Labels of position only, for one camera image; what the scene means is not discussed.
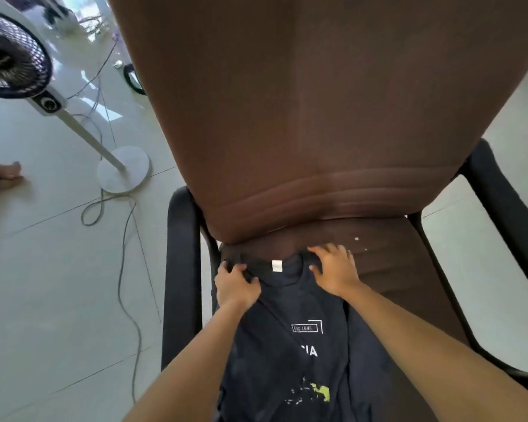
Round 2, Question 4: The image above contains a white pedestal fan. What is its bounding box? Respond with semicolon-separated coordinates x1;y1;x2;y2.
0;8;151;195

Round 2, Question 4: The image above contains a brown office chair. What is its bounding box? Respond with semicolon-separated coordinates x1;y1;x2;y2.
107;0;528;422

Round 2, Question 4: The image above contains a grey fan power cable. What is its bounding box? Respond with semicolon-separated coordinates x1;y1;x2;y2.
80;191;143;405

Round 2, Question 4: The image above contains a thin dark cable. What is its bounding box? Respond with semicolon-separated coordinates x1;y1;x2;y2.
66;39;119;101

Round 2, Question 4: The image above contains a person's left forearm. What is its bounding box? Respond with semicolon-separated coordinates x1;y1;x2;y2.
124;299;259;422

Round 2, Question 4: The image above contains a person's right forearm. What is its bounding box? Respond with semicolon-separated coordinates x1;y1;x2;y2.
341;283;528;422

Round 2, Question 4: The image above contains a black chair armrest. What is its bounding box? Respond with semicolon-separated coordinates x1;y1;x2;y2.
407;138;528;395
161;186;221;372

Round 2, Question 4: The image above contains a dark navy printed t-shirt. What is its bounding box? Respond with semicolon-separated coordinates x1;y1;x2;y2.
216;251;394;422

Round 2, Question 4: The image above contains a person's left hand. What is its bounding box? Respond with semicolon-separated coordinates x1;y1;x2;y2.
214;260;262;313

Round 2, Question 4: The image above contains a person's right hand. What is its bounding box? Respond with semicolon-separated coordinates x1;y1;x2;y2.
307;244;362;299

